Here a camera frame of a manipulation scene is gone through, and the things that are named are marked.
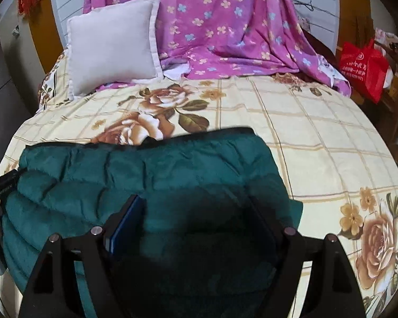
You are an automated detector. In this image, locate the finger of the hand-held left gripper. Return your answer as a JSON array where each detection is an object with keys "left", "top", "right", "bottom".
[{"left": 0, "top": 168, "right": 28, "bottom": 197}]

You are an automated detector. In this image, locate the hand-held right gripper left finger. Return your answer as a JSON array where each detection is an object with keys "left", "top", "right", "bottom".
[{"left": 18, "top": 195, "right": 146, "bottom": 318}]

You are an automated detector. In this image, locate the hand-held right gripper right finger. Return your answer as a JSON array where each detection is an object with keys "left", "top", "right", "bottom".
[{"left": 249, "top": 195, "right": 367, "bottom": 318}]

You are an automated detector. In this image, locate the dark green puffer jacket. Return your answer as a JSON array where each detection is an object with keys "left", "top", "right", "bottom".
[{"left": 0, "top": 126, "right": 304, "bottom": 318}]

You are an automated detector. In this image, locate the grey cabinet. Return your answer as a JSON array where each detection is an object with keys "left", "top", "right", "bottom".
[{"left": 0, "top": 0, "right": 55, "bottom": 160}]

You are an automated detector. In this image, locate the cream floral bed sheet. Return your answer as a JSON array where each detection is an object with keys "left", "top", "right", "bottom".
[{"left": 0, "top": 48, "right": 398, "bottom": 318}]

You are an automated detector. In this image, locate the white square pillow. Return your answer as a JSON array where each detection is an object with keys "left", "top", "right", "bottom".
[{"left": 66, "top": 0, "right": 164, "bottom": 101}]

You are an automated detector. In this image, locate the wooden shelf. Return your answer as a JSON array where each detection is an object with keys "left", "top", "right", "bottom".
[{"left": 371, "top": 28, "right": 398, "bottom": 164}]

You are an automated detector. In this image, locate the red shopping bag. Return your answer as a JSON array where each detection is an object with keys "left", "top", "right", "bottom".
[{"left": 338, "top": 39, "right": 390, "bottom": 104}]

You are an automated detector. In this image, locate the purple floral blanket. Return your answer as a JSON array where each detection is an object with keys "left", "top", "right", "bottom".
[{"left": 83, "top": 0, "right": 351, "bottom": 97}]

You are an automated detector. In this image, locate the white slatted headboard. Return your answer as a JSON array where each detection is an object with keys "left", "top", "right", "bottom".
[{"left": 49, "top": 0, "right": 339, "bottom": 57}]

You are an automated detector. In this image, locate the floral printed box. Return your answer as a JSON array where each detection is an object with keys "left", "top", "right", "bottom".
[{"left": 374, "top": 28, "right": 398, "bottom": 61}]

